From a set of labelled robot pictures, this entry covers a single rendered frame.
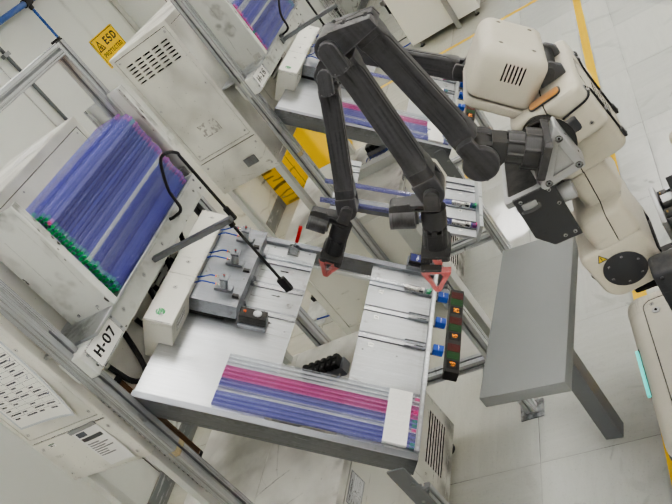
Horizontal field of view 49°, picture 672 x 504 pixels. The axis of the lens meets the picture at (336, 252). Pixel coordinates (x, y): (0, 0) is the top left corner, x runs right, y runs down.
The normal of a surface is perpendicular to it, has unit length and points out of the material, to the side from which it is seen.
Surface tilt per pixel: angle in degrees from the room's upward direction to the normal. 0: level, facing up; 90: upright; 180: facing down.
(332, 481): 0
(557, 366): 0
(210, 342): 43
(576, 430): 0
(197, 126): 90
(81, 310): 90
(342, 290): 90
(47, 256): 90
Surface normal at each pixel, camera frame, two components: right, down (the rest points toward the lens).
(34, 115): 0.80, -0.36
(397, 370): 0.12, -0.76
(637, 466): -0.57, -0.70
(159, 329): -0.18, 0.62
